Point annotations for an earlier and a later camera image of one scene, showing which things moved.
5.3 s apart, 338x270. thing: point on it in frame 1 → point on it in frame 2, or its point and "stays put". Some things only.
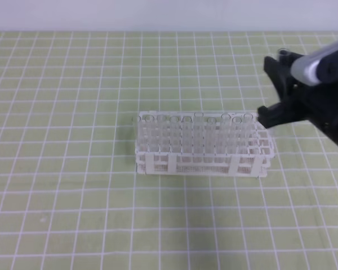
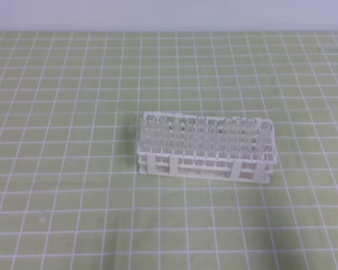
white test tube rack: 200,143 stays put
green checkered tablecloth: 63,191 stays put
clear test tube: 282,53 → 266,131
